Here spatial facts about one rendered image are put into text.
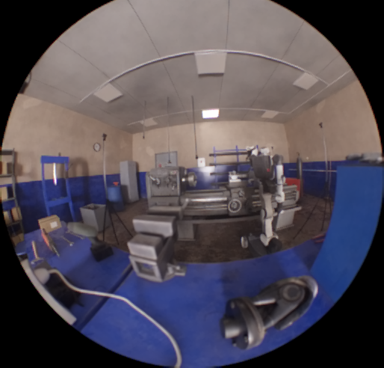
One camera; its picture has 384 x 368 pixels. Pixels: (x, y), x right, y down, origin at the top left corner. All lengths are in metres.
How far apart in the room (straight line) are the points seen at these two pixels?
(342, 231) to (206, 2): 2.34
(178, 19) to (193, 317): 2.59
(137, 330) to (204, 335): 0.17
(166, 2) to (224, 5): 0.74
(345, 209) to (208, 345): 0.49
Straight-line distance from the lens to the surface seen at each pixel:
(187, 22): 2.26
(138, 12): 2.24
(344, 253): 0.47
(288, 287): 0.33
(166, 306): 0.44
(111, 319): 0.48
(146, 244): 0.38
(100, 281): 0.59
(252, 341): 0.29
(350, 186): 0.42
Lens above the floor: 1.26
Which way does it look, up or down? 3 degrees down
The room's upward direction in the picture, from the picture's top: 4 degrees counter-clockwise
